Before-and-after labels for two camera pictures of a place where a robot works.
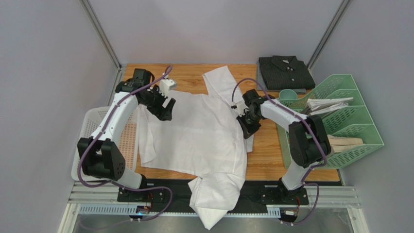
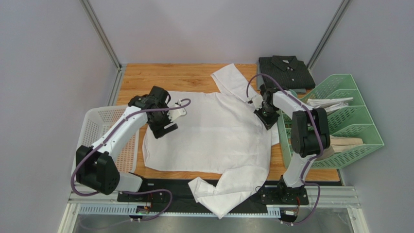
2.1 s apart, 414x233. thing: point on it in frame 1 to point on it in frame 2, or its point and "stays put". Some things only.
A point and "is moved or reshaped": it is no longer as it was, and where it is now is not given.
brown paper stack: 338,143 stays put
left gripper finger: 168,108 to 171,128
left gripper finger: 163,114 to 160,133
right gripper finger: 252,129 to 268,126
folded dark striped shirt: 285,73 stays put
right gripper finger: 246,127 to 267,126
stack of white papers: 317,106 stays put
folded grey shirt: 262,85 stays put
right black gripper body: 247,122 to 268,120
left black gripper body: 154,100 to 162,120
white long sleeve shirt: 204,139 is moved or reshaped
